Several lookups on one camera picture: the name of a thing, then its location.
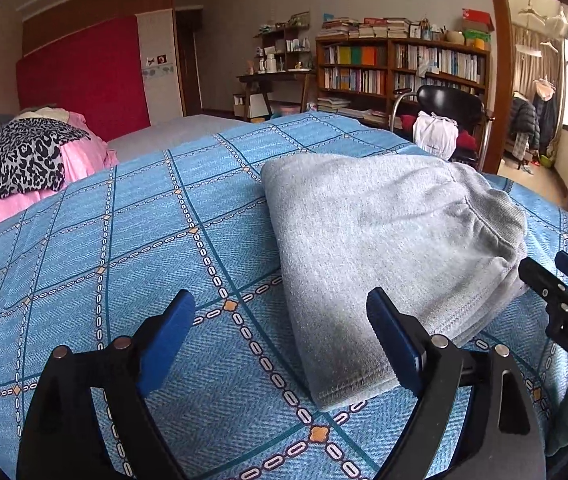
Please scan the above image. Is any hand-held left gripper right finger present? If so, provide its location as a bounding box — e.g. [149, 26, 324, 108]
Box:
[366, 287, 549, 480]

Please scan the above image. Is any white bag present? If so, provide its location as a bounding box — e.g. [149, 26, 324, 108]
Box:
[412, 111, 459, 160]

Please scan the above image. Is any black chair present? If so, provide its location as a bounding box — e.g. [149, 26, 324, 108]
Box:
[390, 85, 494, 168]

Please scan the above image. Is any beige curtain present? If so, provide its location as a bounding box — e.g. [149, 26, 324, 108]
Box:
[511, 25, 564, 111]

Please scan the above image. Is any red cushion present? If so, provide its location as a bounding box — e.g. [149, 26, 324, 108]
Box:
[401, 115, 479, 151]

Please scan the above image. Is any wooden desk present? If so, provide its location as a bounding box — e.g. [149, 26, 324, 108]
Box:
[236, 71, 317, 122]

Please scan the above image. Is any wooden desktop shelf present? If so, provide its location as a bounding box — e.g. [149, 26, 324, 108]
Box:
[254, 12, 312, 72]

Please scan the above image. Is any grey bed sheet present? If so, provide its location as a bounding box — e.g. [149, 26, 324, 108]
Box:
[106, 114, 245, 163]

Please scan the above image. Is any red box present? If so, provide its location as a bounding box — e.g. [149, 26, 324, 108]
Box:
[461, 7, 495, 33]

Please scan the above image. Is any wooden door frame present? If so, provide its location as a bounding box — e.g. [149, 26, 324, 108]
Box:
[484, 0, 514, 176]

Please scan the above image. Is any wall sticker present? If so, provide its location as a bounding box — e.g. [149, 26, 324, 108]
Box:
[141, 55, 175, 78]

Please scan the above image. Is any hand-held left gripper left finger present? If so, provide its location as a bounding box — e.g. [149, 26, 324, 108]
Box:
[15, 289, 197, 480]

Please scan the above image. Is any wooden bookshelf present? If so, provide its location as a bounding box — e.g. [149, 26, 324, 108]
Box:
[315, 35, 492, 128]

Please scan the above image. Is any hanging dark jacket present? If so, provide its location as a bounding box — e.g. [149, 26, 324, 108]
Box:
[511, 96, 542, 153]

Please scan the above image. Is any red wall panel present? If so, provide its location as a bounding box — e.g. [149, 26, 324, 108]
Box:
[15, 15, 152, 143]

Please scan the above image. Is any leopard print cloth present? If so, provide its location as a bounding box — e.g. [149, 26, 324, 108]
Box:
[0, 119, 92, 238]

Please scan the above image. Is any grey sweatshirt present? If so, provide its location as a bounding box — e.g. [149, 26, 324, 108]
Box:
[260, 152, 529, 413]

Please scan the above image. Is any stack of books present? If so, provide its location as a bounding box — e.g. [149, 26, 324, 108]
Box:
[321, 15, 412, 40]

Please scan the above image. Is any blue patterned bedspread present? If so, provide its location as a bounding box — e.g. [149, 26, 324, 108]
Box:
[0, 111, 568, 480]

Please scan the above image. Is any pink blanket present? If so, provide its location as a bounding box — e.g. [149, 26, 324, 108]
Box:
[0, 110, 120, 243]

